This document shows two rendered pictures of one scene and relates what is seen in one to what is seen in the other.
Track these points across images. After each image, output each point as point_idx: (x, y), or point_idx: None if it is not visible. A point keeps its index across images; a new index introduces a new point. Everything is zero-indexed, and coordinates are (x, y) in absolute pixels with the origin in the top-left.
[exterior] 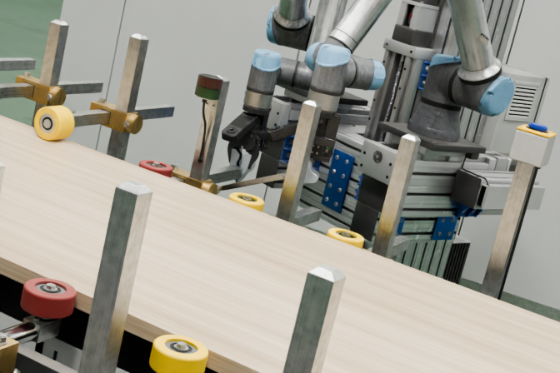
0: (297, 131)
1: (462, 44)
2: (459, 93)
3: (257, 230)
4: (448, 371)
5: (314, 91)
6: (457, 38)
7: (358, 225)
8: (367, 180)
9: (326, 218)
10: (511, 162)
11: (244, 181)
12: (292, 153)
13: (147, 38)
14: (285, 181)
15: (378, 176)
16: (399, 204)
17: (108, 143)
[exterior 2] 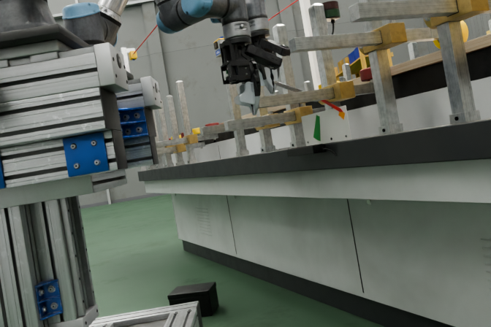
0: (288, 44)
1: None
2: (109, 35)
3: None
4: None
5: (257, 20)
6: None
7: (154, 155)
8: (147, 114)
9: (110, 185)
10: None
11: (297, 89)
12: (290, 59)
13: None
14: (294, 79)
15: (159, 104)
16: None
17: (389, 64)
